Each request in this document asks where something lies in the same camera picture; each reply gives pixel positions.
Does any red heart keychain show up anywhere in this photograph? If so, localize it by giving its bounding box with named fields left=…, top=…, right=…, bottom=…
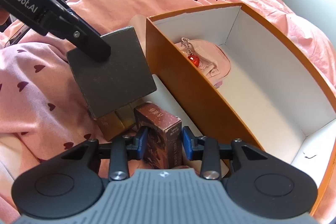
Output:
left=181, top=38, right=200, bottom=68

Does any brown patterned card box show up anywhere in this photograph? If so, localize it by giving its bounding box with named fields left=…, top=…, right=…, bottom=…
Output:
left=134, top=102, right=182, bottom=169

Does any orange cardboard storage box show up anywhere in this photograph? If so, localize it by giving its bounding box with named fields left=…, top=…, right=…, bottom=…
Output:
left=146, top=3, right=335, bottom=217

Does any pink heart-print pyjama cloth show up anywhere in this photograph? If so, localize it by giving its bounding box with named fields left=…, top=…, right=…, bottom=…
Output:
left=1, top=42, right=104, bottom=160

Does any pink bed duvet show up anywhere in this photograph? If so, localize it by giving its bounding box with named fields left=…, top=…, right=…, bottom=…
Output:
left=1, top=0, right=335, bottom=223

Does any gold jewellery box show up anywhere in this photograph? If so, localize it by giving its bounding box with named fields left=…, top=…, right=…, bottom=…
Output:
left=96, top=100, right=144, bottom=141

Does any dark grey square box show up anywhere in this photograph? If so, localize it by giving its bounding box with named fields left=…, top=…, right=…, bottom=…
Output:
left=67, top=26, right=157, bottom=119

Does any pink folded garment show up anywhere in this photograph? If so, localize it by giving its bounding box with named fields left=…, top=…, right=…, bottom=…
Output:
left=175, top=39, right=231, bottom=88

